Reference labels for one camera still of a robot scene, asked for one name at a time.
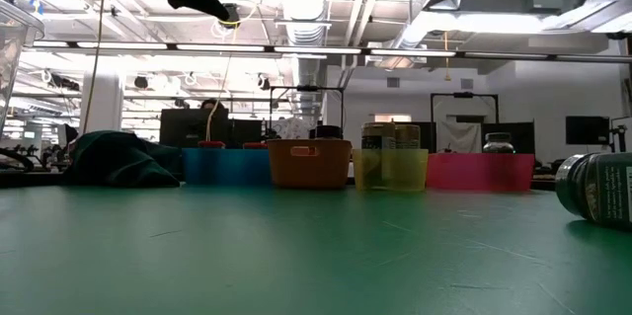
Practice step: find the brown spice bottle black cap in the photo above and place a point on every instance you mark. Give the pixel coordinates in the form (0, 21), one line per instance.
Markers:
(329, 132)

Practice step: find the clear glass jar black lid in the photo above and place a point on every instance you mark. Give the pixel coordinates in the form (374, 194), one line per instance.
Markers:
(498, 144)

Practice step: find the green-label spice jar dark lid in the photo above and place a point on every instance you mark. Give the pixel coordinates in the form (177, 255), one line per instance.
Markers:
(602, 189)

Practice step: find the white ceiling light strip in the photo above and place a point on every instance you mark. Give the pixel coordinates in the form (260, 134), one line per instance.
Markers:
(123, 46)
(219, 48)
(503, 55)
(592, 58)
(412, 53)
(49, 44)
(316, 50)

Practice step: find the person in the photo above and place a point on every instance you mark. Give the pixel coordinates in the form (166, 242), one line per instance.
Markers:
(210, 104)

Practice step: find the large black monitor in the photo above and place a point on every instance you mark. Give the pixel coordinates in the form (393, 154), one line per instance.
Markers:
(182, 127)

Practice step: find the white building pillar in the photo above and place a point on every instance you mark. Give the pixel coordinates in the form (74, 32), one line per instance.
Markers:
(103, 102)

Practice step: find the small black monitor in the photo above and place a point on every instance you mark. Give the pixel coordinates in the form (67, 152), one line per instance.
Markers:
(246, 132)

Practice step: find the blue plastic bin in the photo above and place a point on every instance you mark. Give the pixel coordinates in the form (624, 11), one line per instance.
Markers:
(224, 169)

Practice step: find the dark green cloth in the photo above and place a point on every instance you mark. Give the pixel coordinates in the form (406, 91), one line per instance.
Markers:
(123, 162)

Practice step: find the clear plastic container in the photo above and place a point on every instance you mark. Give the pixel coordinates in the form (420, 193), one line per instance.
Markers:
(12, 58)

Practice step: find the orange plastic bin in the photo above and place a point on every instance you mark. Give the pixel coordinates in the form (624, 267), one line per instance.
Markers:
(308, 172)

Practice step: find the black backdrop panel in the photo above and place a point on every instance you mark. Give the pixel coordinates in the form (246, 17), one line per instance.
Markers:
(428, 137)
(523, 137)

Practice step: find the yellow translucent plastic bin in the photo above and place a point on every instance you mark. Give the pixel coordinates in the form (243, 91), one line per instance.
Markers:
(410, 172)

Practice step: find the white hanging cloth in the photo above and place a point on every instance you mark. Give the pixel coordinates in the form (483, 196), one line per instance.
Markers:
(459, 137)

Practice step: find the pink plastic bin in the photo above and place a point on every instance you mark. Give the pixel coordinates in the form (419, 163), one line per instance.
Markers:
(479, 173)

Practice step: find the silver corrugated ceiling duct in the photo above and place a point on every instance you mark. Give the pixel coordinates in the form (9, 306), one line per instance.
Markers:
(303, 4)

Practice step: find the black ceiling camera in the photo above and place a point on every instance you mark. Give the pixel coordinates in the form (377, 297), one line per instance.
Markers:
(263, 82)
(141, 82)

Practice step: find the black metal frame stand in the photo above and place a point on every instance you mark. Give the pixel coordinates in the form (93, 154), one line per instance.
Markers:
(306, 88)
(464, 94)

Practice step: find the grey wall vent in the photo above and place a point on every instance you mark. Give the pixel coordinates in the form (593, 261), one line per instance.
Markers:
(393, 82)
(466, 83)

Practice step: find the black wall monitor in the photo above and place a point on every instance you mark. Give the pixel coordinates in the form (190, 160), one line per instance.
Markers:
(587, 130)

